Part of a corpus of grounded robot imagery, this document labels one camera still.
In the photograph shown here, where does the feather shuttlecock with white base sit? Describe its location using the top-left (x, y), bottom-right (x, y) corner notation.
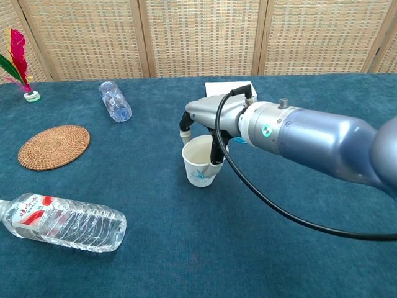
top-left (0, 28), bottom-right (42, 103)

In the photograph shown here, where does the clear bottle with red label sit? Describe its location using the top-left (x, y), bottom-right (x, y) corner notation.
top-left (0, 192), bottom-right (127, 253)

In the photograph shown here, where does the small clear unlabelled water bottle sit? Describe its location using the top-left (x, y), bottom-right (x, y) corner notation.
top-left (99, 81), bottom-right (133, 123)

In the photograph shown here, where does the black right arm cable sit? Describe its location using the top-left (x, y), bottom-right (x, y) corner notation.
top-left (215, 84), bottom-right (397, 242)

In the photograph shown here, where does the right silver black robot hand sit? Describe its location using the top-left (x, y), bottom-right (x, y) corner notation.
top-left (179, 94), bottom-right (257, 176)

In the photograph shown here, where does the woven bamboo folding screen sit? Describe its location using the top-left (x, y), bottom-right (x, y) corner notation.
top-left (0, 0), bottom-right (397, 84)

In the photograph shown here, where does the round woven rattan coaster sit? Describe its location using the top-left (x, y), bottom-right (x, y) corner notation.
top-left (17, 125), bottom-right (91, 171)

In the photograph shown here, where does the white rectangular box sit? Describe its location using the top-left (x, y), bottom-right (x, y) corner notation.
top-left (204, 81), bottom-right (258, 99)

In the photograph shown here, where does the white paper cup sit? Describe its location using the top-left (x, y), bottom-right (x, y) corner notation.
top-left (181, 135), bottom-right (230, 188)

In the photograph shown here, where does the blue table cloth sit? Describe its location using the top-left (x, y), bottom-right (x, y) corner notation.
top-left (0, 73), bottom-right (397, 298)

